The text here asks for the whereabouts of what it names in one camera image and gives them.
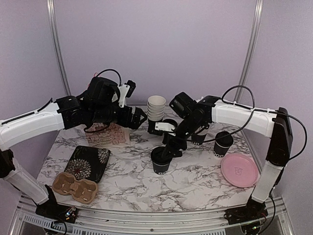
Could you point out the stack of paper cups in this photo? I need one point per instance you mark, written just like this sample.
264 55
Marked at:
155 112

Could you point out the black cup holding straws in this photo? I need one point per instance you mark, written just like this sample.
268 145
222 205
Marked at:
198 139

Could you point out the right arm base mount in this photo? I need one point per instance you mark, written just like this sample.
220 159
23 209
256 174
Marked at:
250 211

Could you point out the left aluminium frame post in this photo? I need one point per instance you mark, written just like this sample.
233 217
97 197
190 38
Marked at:
57 45

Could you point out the brown cardboard cup carrier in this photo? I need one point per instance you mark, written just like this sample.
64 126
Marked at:
83 191

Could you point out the black floral tray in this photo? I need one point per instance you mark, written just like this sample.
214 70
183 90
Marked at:
88 163

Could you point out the loose black lid on table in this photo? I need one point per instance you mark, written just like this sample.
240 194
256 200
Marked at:
170 121

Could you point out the aluminium frame post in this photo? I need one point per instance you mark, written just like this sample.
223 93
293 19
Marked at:
252 40
57 45

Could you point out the black takeout coffee cup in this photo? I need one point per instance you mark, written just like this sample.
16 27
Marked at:
160 169
220 151

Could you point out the aluminium table edge rail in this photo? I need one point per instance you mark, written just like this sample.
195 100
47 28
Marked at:
105 222

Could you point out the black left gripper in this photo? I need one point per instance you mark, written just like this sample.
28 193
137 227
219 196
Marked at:
135 123

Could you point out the white paper takeout bag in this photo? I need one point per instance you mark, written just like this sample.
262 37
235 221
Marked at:
110 135

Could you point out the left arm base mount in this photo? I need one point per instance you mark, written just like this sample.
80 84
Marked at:
51 209

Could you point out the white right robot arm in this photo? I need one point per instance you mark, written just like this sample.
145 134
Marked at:
211 109

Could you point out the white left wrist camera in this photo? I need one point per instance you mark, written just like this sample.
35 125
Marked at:
125 91

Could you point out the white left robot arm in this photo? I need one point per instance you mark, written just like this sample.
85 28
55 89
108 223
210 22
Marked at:
61 114

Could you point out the pink plastic plate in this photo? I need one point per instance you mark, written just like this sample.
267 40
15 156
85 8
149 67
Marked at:
239 170

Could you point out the black coffee cup lid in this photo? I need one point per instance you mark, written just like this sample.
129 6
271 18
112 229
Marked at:
224 139

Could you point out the right aluminium frame post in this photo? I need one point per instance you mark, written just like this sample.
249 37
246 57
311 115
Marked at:
252 40

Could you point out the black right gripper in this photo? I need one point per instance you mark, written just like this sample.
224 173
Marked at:
170 142

